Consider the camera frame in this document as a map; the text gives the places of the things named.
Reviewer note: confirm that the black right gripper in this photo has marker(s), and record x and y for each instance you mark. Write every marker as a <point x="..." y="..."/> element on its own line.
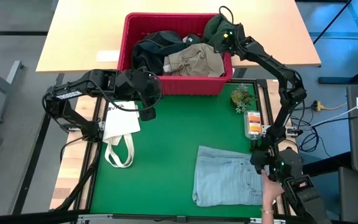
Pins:
<point x="230" y="40"/>

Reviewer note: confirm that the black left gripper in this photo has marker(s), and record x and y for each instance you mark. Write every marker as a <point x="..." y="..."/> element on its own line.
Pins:
<point x="135" y="84"/>

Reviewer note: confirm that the dark green sweatshirt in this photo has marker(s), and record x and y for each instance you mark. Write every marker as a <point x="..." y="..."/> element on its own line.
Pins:
<point x="211" y="29"/>

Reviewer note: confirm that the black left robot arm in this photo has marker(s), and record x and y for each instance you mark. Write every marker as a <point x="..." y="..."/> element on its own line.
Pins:
<point x="73" y="90"/>

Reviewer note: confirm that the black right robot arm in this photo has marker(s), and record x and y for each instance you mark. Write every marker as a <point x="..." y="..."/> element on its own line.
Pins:
<point x="278" y="65"/>

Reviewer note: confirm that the red plastic laundry bin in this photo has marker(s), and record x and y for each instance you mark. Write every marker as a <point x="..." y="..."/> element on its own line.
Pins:
<point x="191" y="86"/>

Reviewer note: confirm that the white canvas tote bag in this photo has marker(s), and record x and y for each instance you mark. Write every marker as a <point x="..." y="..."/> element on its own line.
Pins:
<point x="121" y="121"/>

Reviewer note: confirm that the khaki garment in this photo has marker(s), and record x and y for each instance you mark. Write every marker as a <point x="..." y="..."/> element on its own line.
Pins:
<point x="197" y="62"/>

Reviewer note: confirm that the white garment tag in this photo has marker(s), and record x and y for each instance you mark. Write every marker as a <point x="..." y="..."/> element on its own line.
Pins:
<point x="187" y="39"/>

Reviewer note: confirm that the light wooden desk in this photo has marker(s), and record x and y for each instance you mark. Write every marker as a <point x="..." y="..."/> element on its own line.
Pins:
<point x="275" y="31"/>

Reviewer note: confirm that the small artificial succulent plant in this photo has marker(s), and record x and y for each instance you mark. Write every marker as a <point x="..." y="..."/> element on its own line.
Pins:
<point x="242" y="97"/>

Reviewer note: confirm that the black garment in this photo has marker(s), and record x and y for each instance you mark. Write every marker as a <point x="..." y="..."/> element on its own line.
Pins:
<point x="154" y="49"/>

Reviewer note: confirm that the white paper sheet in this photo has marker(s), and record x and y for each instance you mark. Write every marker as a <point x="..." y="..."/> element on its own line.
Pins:
<point x="107" y="56"/>

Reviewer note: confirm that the clear package with orange label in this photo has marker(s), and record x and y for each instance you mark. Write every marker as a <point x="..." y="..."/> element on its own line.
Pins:
<point x="253" y="124"/>

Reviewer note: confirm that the grey desk leg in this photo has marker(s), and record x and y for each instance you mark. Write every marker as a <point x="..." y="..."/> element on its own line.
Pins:
<point x="6" y="90"/>

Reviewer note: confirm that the person's hand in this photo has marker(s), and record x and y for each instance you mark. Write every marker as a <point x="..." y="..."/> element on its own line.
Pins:
<point x="270" y="193"/>

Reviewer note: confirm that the black desk leg frame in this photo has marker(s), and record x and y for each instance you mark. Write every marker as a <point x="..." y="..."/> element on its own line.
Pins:
<point x="337" y="80"/>

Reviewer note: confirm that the silver metal bracket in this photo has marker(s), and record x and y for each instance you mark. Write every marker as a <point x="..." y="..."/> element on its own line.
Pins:
<point x="269" y="221"/>
<point x="95" y="217"/>

